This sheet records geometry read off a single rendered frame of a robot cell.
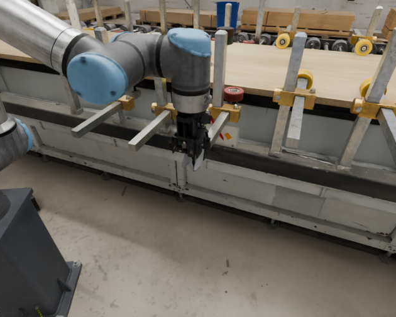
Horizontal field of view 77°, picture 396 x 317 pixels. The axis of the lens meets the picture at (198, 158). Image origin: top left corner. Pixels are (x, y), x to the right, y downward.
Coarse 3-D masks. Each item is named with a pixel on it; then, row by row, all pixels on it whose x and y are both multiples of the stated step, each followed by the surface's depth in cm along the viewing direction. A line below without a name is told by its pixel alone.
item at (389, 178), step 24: (48, 120) 138; (72, 120) 130; (120, 120) 121; (144, 144) 121; (168, 144) 115; (240, 144) 108; (264, 168) 103; (288, 168) 99; (312, 168) 95; (336, 168) 93; (360, 168) 95; (360, 192) 94; (384, 192) 90
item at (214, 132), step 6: (228, 102) 104; (234, 102) 104; (222, 114) 95; (228, 114) 96; (216, 120) 91; (222, 120) 91; (216, 126) 88; (222, 126) 90; (210, 132) 84; (216, 132) 85; (216, 138) 86
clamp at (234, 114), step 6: (210, 108) 98; (216, 108) 97; (222, 108) 97; (228, 108) 97; (240, 108) 97; (216, 114) 99; (234, 114) 96; (240, 114) 100; (228, 120) 98; (234, 120) 97
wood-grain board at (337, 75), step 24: (0, 48) 159; (240, 48) 159; (264, 48) 159; (288, 48) 159; (240, 72) 122; (264, 72) 122; (312, 72) 122; (336, 72) 122; (360, 72) 122; (336, 96) 98; (360, 96) 98
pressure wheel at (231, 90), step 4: (228, 88) 104; (232, 88) 104; (236, 88) 104; (240, 88) 104; (224, 92) 101; (228, 92) 100; (232, 92) 100; (236, 92) 100; (240, 92) 100; (224, 96) 102; (228, 96) 100; (232, 96) 100; (236, 96) 100; (240, 96) 100; (228, 100) 101; (232, 100) 101; (236, 100) 101; (240, 100) 101
